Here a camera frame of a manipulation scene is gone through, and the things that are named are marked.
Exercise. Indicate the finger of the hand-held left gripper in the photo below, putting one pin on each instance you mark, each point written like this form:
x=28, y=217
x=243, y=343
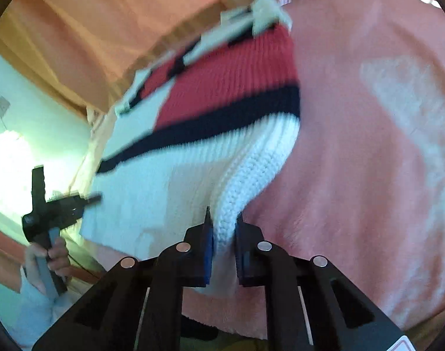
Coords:
x=91, y=200

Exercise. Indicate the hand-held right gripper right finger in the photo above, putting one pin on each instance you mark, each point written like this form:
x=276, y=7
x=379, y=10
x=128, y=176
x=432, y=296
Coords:
x=240, y=252

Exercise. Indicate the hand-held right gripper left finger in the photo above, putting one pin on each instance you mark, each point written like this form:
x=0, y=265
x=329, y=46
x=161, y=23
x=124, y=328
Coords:
x=206, y=252

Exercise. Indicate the red white navy knit sweater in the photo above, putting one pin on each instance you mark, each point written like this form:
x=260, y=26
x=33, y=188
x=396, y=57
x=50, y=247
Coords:
x=222, y=124

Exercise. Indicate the person's left hand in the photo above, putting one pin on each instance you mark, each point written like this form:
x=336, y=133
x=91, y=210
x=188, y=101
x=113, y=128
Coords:
x=47, y=263

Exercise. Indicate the pink fleece blanket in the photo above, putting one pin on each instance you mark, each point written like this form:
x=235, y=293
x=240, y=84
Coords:
x=354, y=161

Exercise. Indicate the orange curtain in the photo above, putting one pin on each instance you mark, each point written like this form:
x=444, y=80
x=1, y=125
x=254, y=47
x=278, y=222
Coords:
x=98, y=33

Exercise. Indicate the white wall socket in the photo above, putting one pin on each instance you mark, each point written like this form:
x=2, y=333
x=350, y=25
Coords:
x=1, y=106

